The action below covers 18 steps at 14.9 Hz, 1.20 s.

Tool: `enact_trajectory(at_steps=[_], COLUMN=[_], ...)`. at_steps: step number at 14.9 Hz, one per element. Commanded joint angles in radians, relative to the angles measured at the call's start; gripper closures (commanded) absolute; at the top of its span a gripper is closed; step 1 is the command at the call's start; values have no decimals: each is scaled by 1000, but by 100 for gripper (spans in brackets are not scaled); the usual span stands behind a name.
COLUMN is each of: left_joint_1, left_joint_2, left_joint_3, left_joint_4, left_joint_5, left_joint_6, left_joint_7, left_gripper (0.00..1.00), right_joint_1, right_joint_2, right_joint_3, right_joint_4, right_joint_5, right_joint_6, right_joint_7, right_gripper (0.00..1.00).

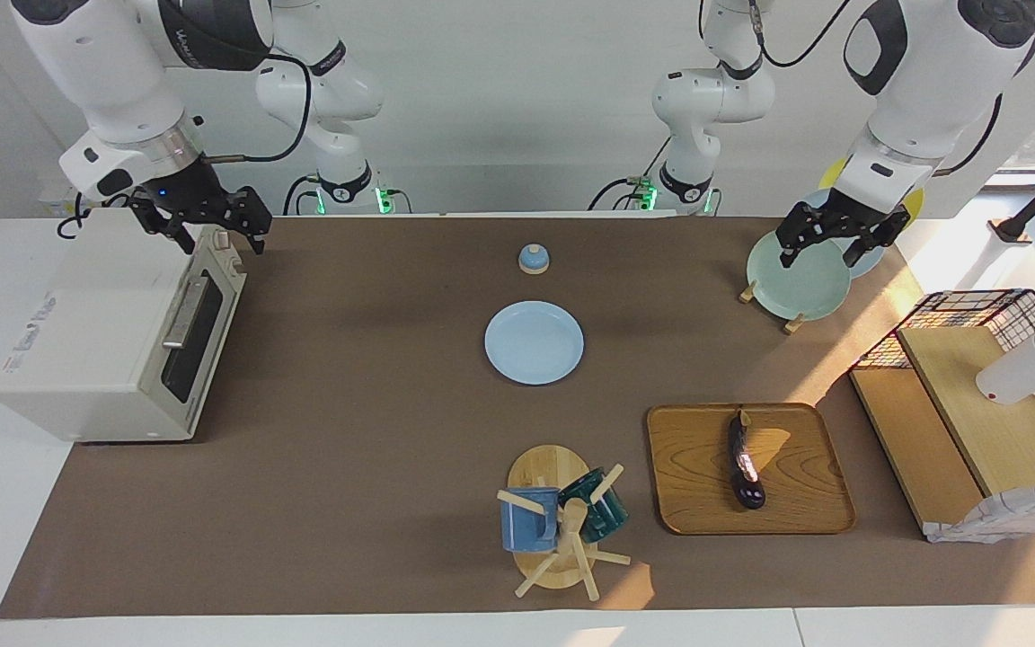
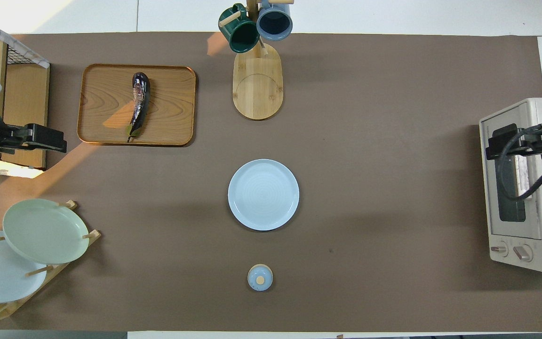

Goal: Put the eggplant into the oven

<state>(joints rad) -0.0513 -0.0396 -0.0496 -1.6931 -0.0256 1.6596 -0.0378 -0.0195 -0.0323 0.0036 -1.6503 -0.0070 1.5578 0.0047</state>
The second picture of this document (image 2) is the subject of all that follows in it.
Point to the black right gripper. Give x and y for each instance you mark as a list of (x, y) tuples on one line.
[(506, 141)]

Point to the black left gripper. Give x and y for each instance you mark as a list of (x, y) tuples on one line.
[(40, 137)]

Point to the dark purple eggplant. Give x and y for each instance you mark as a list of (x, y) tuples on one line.
[(140, 101)]

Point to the light blue round plate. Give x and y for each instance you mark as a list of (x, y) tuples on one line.
[(263, 195)]

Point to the wooden stepped shelf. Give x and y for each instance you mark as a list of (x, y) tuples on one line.
[(26, 99)]

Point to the white patterned cloth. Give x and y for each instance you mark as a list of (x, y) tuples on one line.
[(21, 49)]

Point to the pale green plate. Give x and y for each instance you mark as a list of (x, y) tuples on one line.
[(45, 230)]

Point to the wooden plate rack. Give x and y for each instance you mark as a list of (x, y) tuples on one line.
[(93, 234)]

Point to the wooden serving tray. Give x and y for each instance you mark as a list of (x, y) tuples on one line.
[(172, 108)]

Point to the brown table mat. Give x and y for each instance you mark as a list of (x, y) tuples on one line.
[(370, 188)]

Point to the wooden mug tree stand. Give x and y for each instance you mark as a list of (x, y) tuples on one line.
[(258, 89)]

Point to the dark green mug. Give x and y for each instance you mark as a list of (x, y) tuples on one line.
[(242, 34)]

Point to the blue mug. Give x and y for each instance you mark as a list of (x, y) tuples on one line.
[(274, 22)]

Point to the small blue bell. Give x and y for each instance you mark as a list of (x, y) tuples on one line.
[(260, 278)]

